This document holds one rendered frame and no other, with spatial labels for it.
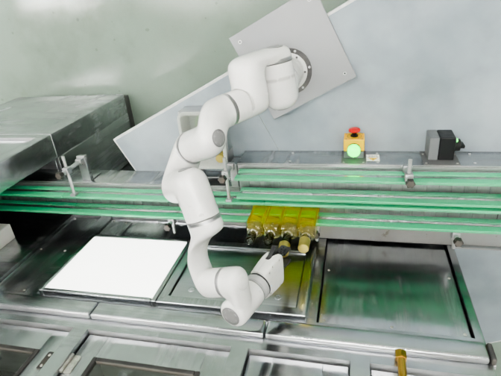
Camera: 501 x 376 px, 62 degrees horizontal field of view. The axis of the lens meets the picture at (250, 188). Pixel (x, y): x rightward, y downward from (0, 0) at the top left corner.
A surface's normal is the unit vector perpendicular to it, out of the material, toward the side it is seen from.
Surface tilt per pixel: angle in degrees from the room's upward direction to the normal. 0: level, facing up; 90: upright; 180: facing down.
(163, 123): 0
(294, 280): 90
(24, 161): 90
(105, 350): 90
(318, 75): 3
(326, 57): 3
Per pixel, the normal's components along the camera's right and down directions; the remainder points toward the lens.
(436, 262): -0.09, -0.89
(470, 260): -0.22, 0.46
